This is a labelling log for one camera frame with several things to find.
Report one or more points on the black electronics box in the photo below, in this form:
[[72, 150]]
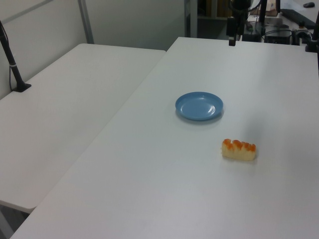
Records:
[[277, 36]]

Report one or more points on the black computer keyboard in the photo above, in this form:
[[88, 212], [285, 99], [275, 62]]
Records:
[[297, 17]]

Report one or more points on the blue round plate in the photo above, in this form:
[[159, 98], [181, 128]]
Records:
[[199, 105]]

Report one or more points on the black camera stand clamp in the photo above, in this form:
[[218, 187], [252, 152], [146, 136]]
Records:
[[312, 37]]

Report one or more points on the grey metal partition post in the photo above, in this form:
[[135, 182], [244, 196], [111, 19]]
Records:
[[86, 21]]

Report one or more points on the black camera pole with base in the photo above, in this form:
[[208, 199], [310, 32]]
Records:
[[12, 64]]

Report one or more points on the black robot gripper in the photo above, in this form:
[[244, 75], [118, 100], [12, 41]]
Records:
[[240, 7]]

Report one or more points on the white side table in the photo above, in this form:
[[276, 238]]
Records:
[[62, 112]]

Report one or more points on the brown cardboard box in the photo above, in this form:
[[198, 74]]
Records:
[[271, 6]]

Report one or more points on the black computer mouse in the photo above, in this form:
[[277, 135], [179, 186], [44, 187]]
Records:
[[309, 4]]

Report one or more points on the silver metal table clamp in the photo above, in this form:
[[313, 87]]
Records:
[[300, 33]]

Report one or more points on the black monitor stand pole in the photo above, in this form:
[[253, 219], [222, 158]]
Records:
[[263, 12]]

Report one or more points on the bread slice with orange topping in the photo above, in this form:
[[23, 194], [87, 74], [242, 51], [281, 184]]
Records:
[[238, 150]]

